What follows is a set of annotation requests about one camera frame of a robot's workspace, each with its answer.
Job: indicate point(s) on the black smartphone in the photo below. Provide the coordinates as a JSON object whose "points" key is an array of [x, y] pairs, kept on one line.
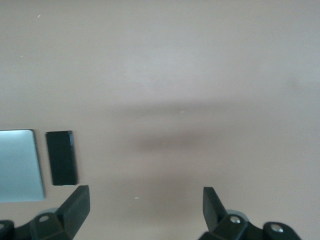
{"points": [[62, 160]]}

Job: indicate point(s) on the silver closed laptop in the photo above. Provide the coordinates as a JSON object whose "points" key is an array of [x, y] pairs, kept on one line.
{"points": [[18, 165]]}

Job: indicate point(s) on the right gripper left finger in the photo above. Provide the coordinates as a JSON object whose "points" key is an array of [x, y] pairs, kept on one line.
{"points": [[72, 212]]}

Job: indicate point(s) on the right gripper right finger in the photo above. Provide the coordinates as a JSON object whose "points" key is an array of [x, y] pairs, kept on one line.
{"points": [[215, 217]]}

